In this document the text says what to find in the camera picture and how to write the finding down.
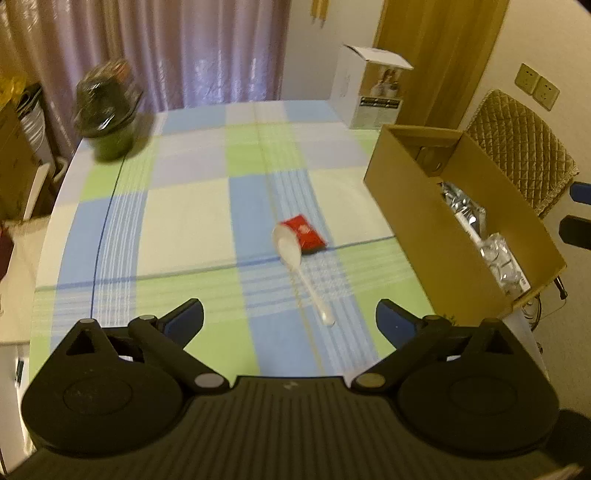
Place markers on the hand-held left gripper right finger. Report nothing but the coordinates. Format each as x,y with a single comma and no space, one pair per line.
392,321

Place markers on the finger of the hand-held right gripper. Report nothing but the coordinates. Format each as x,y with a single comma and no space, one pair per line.
582,193
577,230

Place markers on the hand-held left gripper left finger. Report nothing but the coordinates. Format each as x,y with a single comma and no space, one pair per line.
184,321

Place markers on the clear plastic wrapper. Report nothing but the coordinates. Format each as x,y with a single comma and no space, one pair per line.
501,263

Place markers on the brown cardboard box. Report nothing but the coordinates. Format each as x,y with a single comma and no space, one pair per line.
415,217

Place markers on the silver foil bag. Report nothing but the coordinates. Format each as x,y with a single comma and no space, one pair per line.
461,203

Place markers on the red snack packet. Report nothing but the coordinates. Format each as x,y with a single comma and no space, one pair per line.
308,233

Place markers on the white plastic spoon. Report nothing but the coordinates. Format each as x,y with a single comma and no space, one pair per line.
288,247

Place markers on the chair with quilted cover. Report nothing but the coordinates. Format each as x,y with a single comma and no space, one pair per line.
512,134

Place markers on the checked tablecloth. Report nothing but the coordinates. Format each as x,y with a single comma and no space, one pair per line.
184,221

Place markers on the wooden door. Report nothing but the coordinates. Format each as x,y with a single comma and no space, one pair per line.
443,46

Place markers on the dark green instant noodle bowl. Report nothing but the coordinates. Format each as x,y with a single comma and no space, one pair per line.
108,124

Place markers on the brown cardboard carton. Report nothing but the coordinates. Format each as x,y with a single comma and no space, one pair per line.
16,157

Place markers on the white product box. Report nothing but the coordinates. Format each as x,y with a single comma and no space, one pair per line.
346,87

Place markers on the pale purple curtain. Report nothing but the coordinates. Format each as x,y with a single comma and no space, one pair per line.
207,46

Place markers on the yellow plastic bag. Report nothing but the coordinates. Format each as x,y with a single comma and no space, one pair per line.
9,90

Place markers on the yellow hanging strip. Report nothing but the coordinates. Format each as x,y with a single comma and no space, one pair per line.
319,9

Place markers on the beige wall socket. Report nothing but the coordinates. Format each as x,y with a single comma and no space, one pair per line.
547,92
526,77

